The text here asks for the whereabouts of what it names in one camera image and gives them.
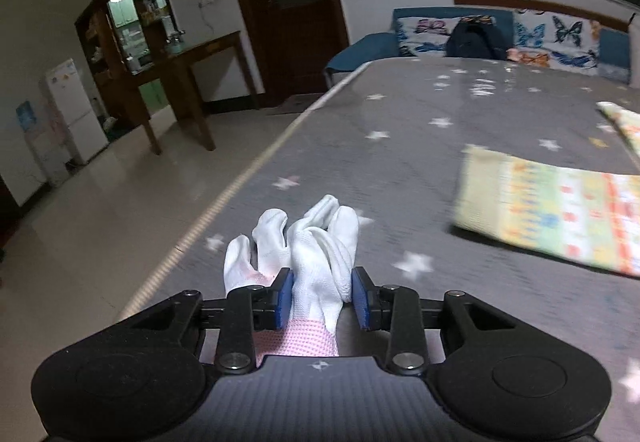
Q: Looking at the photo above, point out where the dark wooden door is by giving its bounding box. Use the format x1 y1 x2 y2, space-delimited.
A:
215 0 351 111

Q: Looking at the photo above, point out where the dark backpack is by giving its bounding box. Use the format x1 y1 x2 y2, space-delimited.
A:
444 18 511 61

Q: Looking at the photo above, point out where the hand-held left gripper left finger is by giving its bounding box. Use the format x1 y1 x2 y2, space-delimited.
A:
127 267 295 376

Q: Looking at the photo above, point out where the white refrigerator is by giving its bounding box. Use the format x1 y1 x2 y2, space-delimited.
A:
39 58 109 165

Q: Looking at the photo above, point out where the wooden display cabinet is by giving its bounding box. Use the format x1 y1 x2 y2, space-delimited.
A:
74 0 182 135

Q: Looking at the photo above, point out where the water dispenser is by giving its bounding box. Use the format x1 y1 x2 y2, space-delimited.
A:
15 100 72 189

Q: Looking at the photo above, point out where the white glove with pink cuff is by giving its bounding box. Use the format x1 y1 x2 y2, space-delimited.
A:
223 194 361 369

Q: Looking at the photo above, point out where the blue sofa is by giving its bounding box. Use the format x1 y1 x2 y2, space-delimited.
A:
324 6 640 86

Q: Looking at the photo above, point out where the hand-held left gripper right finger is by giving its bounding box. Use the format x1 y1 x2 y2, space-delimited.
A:
351 266 522 376

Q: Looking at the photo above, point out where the butterfly print cushion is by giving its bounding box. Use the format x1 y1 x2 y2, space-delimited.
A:
394 16 501 58
512 10 602 71

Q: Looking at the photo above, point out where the dark wooden table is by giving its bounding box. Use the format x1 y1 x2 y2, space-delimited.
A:
119 30 257 157

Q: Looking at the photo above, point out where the green patterned children's jacket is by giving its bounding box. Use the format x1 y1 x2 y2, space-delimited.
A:
452 100 640 279

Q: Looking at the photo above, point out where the grey pillow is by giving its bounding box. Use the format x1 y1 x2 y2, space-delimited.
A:
628 12 640 86

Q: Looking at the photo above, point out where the grey star-print tablecloth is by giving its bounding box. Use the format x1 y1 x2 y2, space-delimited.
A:
114 56 640 442

